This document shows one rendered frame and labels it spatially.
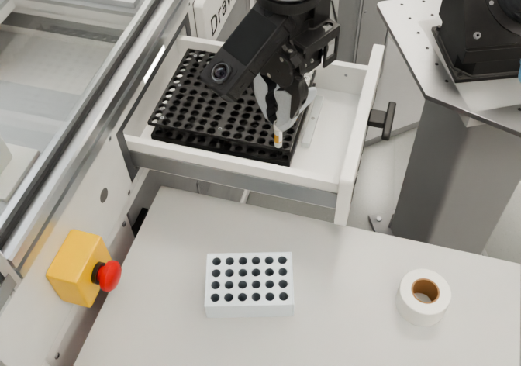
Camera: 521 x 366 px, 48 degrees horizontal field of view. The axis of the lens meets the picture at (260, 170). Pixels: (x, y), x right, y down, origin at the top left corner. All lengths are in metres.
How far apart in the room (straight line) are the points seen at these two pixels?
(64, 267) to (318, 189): 0.35
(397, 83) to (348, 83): 1.24
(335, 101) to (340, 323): 0.37
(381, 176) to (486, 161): 0.67
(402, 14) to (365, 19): 0.69
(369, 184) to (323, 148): 1.03
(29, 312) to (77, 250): 0.09
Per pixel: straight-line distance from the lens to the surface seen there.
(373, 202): 1.90
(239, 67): 0.62
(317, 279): 0.88
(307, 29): 0.68
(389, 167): 2.00
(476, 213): 1.54
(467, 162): 1.33
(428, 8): 1.36
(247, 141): 0.85
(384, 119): 0.87
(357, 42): 2.05
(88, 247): 0.77
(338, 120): 0.97
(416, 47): 1.24
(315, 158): 0.91
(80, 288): 0.76
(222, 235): 0.92
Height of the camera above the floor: 1.54
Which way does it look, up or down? 52 degrees down
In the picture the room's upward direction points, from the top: 3 degrees counter-clockwise
